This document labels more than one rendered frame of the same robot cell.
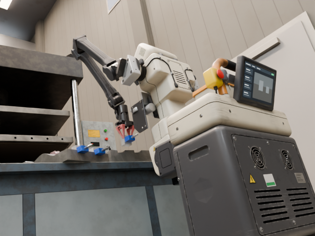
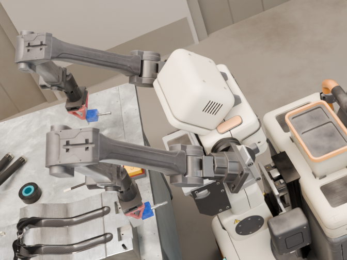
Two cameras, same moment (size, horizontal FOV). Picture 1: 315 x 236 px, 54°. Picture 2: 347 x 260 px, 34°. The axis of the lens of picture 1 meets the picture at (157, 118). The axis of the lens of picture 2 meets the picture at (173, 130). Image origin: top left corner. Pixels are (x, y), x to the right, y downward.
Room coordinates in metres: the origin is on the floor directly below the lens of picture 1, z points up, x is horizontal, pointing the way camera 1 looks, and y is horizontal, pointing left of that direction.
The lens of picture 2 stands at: (0.72, 0.87, 2.39)
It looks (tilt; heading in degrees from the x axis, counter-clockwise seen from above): 46 degrees down; 314
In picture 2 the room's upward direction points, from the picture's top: 22 degrees counter-clockwise
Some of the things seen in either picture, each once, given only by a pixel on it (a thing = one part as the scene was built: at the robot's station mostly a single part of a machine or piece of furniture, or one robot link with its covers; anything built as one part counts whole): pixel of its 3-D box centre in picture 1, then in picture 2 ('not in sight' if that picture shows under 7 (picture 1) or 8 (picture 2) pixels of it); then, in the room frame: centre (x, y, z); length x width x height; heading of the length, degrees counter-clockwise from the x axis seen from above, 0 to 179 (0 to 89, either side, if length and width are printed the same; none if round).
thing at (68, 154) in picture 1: (60, 165); not in sight; (1.63, 0.58, 0.85); 0.50 x 0.26 x 0.11; 54
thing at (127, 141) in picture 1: (131, 138); (148, 209); (1.63, 0.17, 0.93); 0.13 x 0.05 x 0.05; 44
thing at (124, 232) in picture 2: not in sight; (126, 235); (1.69, 0.25, 0.87); 0.05 x 0.05 x 0.04; 36
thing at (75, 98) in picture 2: not in sight; (73, 93); (2.08, -0.13, 1.06); 0.10 x 0.07 x 0.07; 113
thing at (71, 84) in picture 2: not in sight; (65, 81); (2.09, -0.13, 1.12); 0.07 x 0.06 x 0.07; 14
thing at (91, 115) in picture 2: not in sight; (94, 115); (2.05, -0.15, 0.93); 0.13 x 0.05 x 0.05; 23
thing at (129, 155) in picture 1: (113, 166); (60, 239); (1.91, 0.34, 0.87); 0.50 x 0.26 x 0.14; 36
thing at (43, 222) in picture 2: not in sight; (59, 233); (1.89, 0.34, 0.92); 0.35 x 0.16 x 0.09; 36
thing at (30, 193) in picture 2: not in sight; (30, 193); (2.19, 0.19, 0.82); 0.08 x 0.08 x 0.04
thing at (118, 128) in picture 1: (124, 130); (133, 206); (1.64, 0.20, 0.99); 0.07 x 0.07 x 0.09; 45
